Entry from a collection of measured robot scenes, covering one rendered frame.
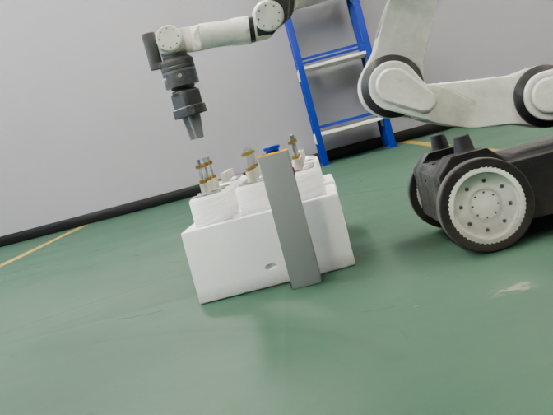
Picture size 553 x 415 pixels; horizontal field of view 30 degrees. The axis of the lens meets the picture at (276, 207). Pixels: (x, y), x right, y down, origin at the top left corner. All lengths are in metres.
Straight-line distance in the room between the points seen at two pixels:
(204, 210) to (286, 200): 0.26
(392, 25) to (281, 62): 6.50
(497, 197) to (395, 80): 0.36
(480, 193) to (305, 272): 0.45
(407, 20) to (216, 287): 0.78
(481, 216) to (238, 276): 0.64
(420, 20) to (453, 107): 0.21
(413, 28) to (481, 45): 6.64
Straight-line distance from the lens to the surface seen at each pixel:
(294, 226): 2.35
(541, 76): 2.41
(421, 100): 2.35
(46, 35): 9.13
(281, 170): 2.34
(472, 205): 2.20
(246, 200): 2.52
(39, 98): 9.11
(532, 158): 2.26
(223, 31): 2.66
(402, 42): 2.40
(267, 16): 2.62
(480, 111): 2.42
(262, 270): 2.50
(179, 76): 2.64
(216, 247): 2.50
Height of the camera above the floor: 0.36
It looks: 4 degrees down
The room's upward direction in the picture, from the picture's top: 15 degrees counter-clockwise
